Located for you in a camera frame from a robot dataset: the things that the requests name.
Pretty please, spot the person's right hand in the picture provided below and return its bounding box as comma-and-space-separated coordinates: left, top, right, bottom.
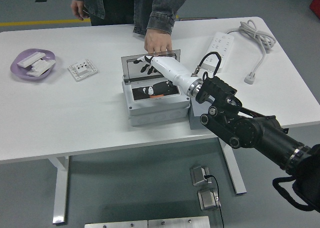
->
70, 0, 91, 21

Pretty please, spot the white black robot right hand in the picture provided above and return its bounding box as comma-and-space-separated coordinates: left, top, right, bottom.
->
133, 55, 203, 98

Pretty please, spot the person's left hand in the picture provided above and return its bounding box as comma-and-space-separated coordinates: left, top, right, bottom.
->
143, 28, 173, 55

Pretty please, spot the grey junction box with lid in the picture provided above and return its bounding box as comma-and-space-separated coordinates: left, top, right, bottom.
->
121, 49, 192, 127

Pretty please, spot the grey cube with round hole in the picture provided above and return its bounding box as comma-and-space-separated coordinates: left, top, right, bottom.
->
188, 97, 209, 130

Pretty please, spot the person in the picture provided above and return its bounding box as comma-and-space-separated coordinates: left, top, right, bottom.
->
82, 0, 162, 36

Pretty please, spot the white power strip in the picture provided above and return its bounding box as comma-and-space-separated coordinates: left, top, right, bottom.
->
201, 32, 235, 73

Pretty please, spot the long white plastic bar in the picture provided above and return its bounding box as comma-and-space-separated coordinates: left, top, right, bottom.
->
16, 52, 46, 68

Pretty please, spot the purple plate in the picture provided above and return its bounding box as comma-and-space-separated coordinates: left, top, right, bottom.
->
9, 48, 56, 82

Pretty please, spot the metal foot pedal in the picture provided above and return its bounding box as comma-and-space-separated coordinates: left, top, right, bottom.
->
197, 187, 222, 211
189, 165, 212, 187

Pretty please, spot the white table leg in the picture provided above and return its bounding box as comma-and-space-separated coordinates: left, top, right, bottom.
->
219, 137, 248, 195
48, 155, 71, 225

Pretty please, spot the silver metal plate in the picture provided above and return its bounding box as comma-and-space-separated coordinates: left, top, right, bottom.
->
84, 219, 149, 228
147, 215, 211, 228

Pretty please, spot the white wall socket panel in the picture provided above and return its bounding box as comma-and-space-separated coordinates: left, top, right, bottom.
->
67, 58, 99, 82

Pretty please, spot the white plastic switch part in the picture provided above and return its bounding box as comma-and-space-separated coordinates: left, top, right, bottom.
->
25, 67, 49, 77
31, 59, 56, 72

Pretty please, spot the grey power cable with plug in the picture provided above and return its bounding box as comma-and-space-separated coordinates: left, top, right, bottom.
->
225, 20, 277, 85

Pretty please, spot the thin black floor cable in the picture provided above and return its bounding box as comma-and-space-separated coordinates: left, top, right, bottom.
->
203, 174, 225, 226

